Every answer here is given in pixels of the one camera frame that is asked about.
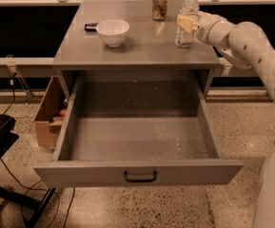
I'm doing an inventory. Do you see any small black rectangular object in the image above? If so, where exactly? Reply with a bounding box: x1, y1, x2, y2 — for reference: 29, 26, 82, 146
85, 23, 97, 31

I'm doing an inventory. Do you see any clear plastic water bottle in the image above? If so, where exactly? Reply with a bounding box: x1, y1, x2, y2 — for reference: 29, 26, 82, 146
175, 0, 199, 48

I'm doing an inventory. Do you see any black drawer handle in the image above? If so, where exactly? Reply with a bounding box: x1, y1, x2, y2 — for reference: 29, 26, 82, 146
124, 171, 157, 183

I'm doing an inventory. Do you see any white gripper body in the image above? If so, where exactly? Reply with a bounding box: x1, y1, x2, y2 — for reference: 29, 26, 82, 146
195, 11, 226, 46

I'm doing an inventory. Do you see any black floor cable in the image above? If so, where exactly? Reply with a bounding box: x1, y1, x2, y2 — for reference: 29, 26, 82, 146
0, 155, 76, 228

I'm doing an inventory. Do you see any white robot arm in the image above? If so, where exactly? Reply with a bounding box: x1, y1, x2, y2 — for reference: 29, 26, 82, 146
177, 11, 275, 228

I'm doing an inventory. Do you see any gold drink can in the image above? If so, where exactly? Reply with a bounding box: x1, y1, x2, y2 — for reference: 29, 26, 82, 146
152, 0, 167, 21

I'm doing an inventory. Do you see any cardboard box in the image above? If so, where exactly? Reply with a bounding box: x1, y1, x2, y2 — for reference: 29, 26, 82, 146
34, 76, 66, 148

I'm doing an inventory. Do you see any white ceramic bowl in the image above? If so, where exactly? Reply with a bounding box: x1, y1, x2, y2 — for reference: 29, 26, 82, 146
96, 19, 129, 48

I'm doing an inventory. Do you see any grey horizontal rail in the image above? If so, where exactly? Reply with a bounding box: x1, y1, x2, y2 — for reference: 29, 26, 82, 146
0, 58, 55, 78

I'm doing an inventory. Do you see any black chair frame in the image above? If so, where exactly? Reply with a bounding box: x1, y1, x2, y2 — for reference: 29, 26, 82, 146
0, 109, 55, 228

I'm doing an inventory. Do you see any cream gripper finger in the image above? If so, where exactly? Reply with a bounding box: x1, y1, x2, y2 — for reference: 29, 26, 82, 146
177, 14, 197, 33

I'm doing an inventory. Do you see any orange fruit in box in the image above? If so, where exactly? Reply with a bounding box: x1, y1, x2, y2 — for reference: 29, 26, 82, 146
59, 109, 67, 117

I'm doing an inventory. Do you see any grey cabinet counter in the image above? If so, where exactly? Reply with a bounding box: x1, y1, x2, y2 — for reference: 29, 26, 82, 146
51, 0, 222, 100

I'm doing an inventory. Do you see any grey open drawer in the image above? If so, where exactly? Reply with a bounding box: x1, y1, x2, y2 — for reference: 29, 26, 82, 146
34, 71, 243, 188

